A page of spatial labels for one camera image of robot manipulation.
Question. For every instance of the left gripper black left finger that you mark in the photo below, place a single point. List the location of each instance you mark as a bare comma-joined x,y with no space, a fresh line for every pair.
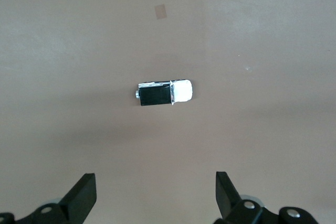
81,197

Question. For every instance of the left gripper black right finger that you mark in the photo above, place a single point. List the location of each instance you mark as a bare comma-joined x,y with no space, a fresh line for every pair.
225,195

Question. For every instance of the white jeep toy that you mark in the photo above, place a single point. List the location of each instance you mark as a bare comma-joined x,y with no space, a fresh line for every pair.
181,91

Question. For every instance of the brown tape patch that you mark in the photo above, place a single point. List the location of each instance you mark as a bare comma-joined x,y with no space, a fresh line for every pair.
160,12

